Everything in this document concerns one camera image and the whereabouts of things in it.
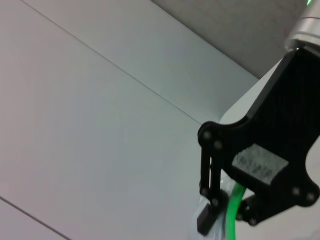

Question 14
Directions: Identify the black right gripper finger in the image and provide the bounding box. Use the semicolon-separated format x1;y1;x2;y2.
236;192;300;226
196;147;230;236

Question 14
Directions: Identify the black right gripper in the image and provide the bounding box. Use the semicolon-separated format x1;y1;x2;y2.
197;47;320;208

